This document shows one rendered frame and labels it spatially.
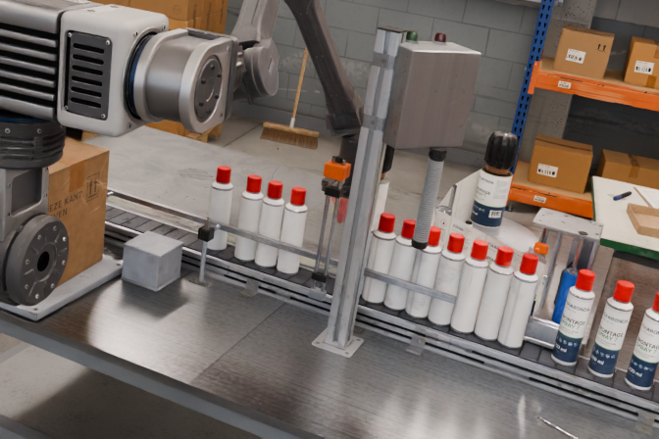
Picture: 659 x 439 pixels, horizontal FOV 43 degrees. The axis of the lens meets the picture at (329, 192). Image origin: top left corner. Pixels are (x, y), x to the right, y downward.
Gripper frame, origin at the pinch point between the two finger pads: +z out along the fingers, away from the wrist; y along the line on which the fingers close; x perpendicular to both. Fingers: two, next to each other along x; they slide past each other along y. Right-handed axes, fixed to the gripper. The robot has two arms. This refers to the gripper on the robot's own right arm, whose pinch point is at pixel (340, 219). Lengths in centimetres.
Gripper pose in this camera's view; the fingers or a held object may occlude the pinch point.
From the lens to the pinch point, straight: 194.8
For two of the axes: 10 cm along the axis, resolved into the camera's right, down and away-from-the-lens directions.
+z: -1.6, 9.3, 3.3
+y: -9.1, -2.7, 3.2
